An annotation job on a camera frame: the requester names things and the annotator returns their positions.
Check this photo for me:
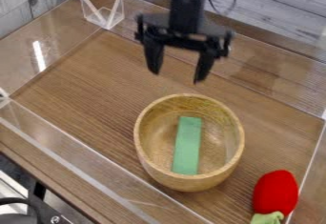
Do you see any brown wooden bowl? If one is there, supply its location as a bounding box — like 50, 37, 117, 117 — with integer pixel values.
133, 93, 244, 192

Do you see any green rectangular block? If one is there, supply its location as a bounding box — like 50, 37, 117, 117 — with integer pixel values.
172, 116, 202, 175

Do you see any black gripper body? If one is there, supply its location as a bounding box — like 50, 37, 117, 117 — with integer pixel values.
134, 0, 232, 59

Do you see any red plush strawberry toy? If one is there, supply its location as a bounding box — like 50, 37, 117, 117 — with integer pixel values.
249, 170, 299, 224

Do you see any clear acrylic corner bracket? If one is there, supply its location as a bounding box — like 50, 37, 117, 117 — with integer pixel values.
80, 0, 124, 30

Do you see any black cable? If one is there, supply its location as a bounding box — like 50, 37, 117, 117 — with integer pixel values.
0, 197, 42, 224

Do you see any black table leg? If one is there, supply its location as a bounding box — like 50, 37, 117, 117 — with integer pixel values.
33, 182, 45, 200

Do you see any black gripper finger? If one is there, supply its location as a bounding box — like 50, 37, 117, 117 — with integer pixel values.
193, 48, 214, 83
144, 40, 164, 74

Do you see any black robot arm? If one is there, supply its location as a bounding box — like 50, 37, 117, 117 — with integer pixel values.
134, 0, 233, 83

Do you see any clear acrylic front wall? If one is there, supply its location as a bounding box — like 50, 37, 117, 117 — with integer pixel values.
0, 99, 206, 224

